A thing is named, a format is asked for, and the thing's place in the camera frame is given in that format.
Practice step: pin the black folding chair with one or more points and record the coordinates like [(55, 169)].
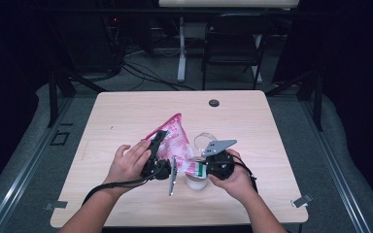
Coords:
[(236, 35)]

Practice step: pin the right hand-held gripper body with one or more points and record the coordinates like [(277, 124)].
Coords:
[(220, 165)]

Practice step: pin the person's right hand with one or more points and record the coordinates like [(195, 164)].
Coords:
[(239, 181)]

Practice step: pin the black metal stand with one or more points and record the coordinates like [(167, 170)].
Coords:
[(318, 103), (53, 97)]

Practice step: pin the grey tape strip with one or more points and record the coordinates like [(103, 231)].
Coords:
[(56, 205), (301, 200)]

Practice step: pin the clear jar with beige collar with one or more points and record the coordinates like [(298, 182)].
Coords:
[(196, 184)]

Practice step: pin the metal floor rail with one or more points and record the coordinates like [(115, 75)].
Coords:
[(336, 171), (26, 171)]

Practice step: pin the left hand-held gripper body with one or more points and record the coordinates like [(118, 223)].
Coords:
[(157, 170)]

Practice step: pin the pink and white plastic bag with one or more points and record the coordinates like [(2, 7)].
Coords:
[(175, 142)]

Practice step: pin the person's left hand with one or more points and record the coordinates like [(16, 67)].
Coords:
[(126, 168)]

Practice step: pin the white desk with legs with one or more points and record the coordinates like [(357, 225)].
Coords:
[(182, 58)]

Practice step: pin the dark computer tower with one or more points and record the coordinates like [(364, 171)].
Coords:
[(87, 42)]

